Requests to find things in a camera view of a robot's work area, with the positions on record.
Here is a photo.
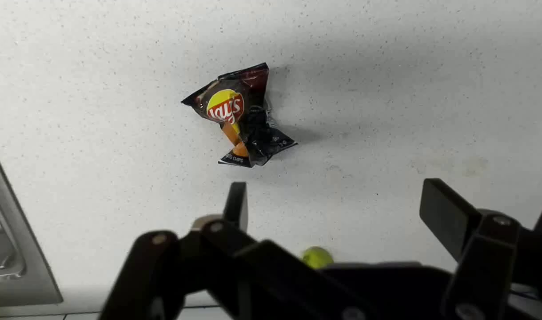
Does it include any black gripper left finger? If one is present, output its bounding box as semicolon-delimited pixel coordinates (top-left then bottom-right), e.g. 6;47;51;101
97;179;365;320

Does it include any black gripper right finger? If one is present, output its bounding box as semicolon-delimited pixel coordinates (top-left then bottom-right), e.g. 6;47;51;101
417;175;542;320

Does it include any black Lays chips packet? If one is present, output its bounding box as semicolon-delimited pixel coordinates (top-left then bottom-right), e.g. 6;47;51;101
179;60;298;168

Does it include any stainless steel sink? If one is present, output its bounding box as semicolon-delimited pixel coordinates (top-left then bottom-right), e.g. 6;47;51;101
0;133;65;307

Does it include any green ball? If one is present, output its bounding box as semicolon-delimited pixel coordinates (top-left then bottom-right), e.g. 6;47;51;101
300;245;335;271

